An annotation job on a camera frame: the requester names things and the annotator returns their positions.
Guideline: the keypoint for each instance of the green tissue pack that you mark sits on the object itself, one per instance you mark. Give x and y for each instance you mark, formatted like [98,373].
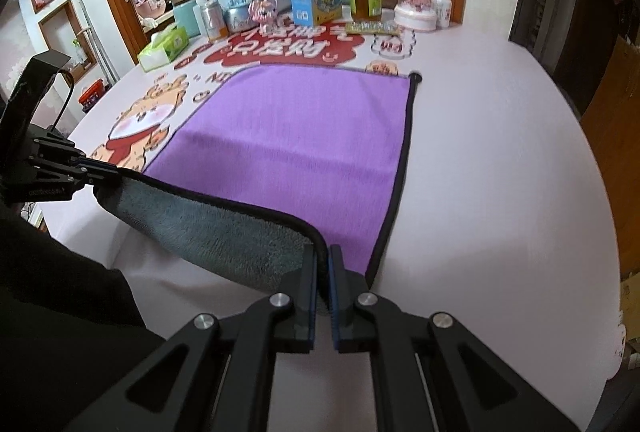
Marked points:
[164,47]

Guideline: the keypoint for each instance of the red basket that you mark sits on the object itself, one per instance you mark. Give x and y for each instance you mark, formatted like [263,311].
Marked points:
[91,95]

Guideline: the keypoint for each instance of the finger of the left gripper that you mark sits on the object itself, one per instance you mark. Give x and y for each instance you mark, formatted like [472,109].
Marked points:
[88,171]

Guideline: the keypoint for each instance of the purple and grey towel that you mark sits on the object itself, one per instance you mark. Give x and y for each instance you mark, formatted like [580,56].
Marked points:
[280,157]

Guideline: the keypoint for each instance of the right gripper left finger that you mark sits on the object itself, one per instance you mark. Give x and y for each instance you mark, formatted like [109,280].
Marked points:
[285,319]

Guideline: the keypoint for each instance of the white pill bottle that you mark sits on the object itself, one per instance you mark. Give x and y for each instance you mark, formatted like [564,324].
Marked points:
[442,9]

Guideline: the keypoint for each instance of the clear plastic bottle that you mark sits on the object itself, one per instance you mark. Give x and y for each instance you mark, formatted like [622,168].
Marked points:
[198,15]

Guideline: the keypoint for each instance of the castle snow globe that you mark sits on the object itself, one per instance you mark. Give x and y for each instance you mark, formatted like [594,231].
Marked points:
[236,15]

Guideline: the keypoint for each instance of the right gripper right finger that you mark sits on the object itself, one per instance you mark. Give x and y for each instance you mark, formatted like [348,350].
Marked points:
[362,321]

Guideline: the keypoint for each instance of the teal round container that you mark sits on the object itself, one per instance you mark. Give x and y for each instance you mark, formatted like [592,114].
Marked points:
[185,17]

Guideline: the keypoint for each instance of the blister pill pack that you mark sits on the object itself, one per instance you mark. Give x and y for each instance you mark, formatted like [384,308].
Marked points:
[372,28]

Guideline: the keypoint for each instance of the pink block figurine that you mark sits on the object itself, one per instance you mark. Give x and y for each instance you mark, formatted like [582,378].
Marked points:
[263,12]

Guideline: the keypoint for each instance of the printed pink tablecloth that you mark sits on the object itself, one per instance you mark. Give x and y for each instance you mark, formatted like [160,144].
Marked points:
[503,223]

